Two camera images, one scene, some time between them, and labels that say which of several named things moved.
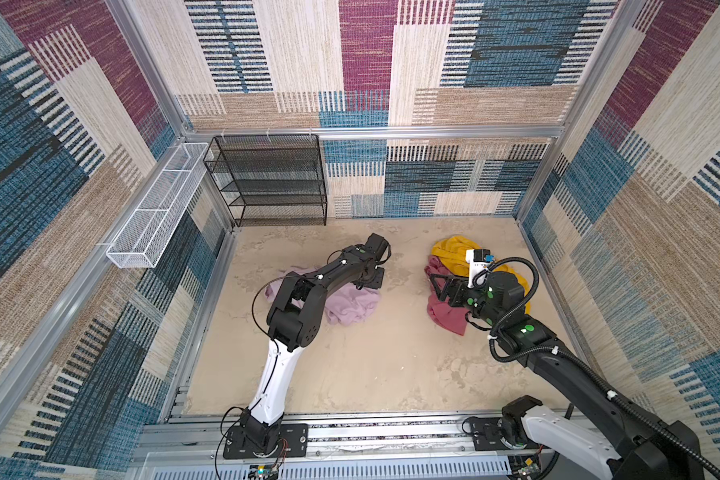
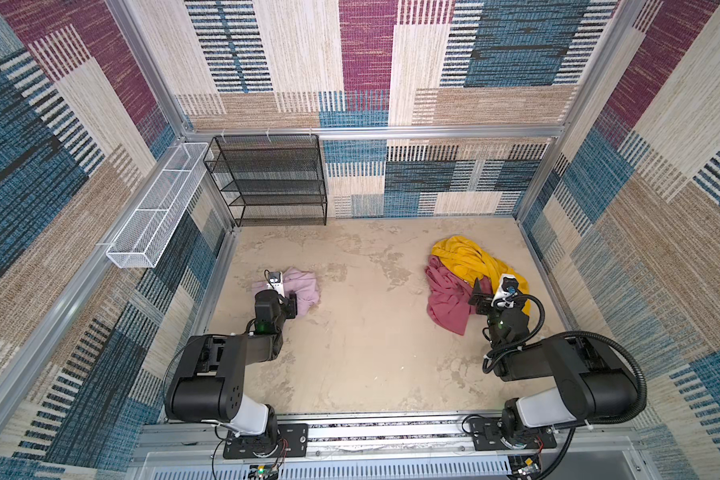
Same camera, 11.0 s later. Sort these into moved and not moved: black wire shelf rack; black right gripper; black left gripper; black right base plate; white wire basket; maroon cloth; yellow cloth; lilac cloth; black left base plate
Moved: lilac cloth; black right gripper; black left gripper
Not moved: yellow cloth; white wire basket; black wire shelf rack; black right base plate; black left base plate; maroon cloth
